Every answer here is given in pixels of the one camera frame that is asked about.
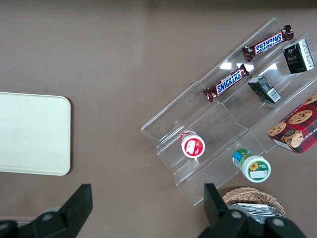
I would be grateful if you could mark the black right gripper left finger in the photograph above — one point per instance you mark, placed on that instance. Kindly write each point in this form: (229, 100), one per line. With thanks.
(74, 210)

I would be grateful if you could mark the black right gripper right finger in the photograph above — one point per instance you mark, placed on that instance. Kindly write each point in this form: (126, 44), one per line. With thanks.
(215, 208)

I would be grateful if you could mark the light wicker basket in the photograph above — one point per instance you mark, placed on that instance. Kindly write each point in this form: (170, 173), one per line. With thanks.
(250, 194)

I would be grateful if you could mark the aluminium foil tray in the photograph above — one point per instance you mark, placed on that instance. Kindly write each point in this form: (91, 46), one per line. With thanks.
(255, 209)

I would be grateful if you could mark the beige rectangular tray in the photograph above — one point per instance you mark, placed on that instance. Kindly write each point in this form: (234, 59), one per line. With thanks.
(32, 134)

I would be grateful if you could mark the green label yogurt cup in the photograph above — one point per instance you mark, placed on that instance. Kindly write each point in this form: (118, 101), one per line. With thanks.
(255, 168)

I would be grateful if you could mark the red label yogurt cup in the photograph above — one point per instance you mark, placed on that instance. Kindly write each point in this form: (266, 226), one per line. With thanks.
(193, 147)

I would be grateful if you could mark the clear acrylic stepped stand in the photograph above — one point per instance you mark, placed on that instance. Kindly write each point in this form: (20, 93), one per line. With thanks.
(262, 67)
(218, 129)

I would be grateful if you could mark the red tartan cookie box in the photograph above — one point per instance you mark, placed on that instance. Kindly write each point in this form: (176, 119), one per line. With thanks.
(297, 129)

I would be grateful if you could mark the Snickers chocolate bar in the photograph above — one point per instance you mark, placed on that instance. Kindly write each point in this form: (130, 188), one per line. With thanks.
(227, 84)
(268, 42)

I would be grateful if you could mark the small dark green carton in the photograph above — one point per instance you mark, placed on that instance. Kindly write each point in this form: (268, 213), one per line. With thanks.
(298, 57)
(264, 89)

